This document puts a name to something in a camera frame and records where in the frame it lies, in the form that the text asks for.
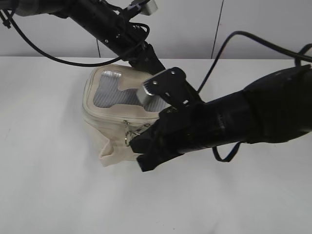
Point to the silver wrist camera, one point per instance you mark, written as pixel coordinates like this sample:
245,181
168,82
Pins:
171,86
144,7

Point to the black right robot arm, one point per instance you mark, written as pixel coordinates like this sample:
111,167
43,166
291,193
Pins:
273,109

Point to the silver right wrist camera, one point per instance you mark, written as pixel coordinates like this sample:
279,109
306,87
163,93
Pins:
171,86

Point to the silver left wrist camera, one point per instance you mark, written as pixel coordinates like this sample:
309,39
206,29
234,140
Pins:
144,7

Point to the cream canvas zipper bag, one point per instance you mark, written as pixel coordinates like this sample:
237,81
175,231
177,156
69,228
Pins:
113,114

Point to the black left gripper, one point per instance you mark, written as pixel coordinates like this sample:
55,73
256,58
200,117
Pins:
144,58

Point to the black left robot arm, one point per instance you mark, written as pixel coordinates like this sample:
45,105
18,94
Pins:
110,24

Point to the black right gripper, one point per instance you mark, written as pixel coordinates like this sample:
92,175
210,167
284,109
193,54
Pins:
177,132

